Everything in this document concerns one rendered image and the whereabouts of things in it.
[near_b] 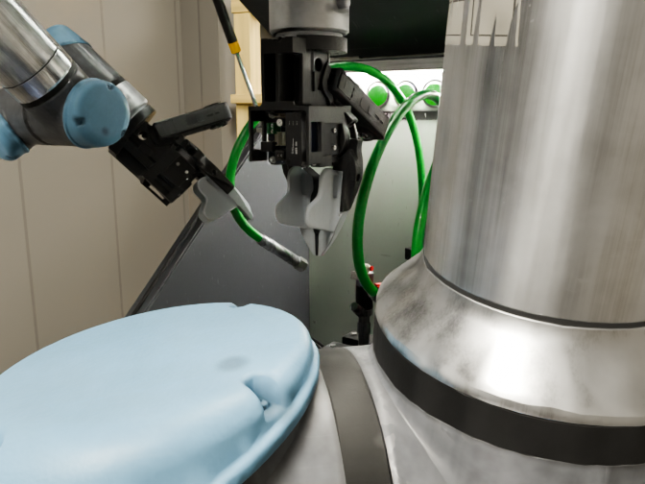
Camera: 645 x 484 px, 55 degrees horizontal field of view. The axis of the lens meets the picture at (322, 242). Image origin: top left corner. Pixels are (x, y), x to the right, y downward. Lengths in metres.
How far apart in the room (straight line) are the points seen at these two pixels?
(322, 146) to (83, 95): 0.28
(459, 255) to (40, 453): 0.13
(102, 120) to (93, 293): 1.94
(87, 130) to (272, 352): 0.55
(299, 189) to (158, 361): 0.44
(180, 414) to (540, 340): 0.10
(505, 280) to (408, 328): 0.04
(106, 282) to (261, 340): 2.47
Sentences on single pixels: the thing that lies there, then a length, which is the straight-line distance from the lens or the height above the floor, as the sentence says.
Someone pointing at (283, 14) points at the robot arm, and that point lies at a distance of 0.59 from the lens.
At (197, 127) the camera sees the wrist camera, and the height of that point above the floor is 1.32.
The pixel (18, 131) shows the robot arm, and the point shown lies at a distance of 0.83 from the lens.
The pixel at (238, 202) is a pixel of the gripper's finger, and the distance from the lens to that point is 0.89.
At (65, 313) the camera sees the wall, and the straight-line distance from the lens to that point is 2.57.
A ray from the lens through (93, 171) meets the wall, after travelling 2.58.
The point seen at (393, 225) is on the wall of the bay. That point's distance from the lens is 1.25.
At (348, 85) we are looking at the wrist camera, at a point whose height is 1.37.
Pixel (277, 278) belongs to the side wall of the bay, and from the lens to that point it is 1.30.
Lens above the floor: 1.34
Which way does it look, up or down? 12 degrees down
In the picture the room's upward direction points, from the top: straight up
